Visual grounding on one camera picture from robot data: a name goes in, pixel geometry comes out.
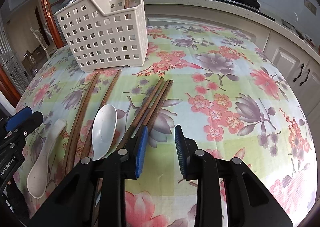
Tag white ceramic spoon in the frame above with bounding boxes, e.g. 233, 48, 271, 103
92, 104, 117, 161
27, 119, 67, 199

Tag white lower kitchen cabinets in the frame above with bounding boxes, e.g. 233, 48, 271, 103
145, 4, 319, 129

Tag floral tablecloth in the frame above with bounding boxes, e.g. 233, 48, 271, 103
14, 26, 317, 226

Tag white dining chair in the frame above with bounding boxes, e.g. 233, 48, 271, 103
30, 27, 57, 59

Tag white perforated plastic utensil basket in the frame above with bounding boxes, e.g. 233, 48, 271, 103
55, 0, 148, 72

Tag wall switch plate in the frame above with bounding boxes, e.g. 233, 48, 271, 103
304, 0, 317, 15

